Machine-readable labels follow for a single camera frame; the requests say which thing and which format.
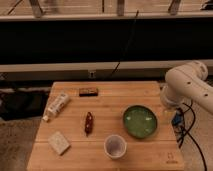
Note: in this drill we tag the dark brown rectangular block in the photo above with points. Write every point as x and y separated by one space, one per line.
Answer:
86 92

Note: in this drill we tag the white toothpaste tube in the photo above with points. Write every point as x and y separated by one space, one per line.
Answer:
56 106

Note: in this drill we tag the red dried pepper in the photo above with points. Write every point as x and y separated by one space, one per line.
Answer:
89 123

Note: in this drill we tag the green round plate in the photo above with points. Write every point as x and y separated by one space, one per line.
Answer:
139 121

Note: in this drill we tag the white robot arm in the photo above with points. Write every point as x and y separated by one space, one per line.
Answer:
186 81

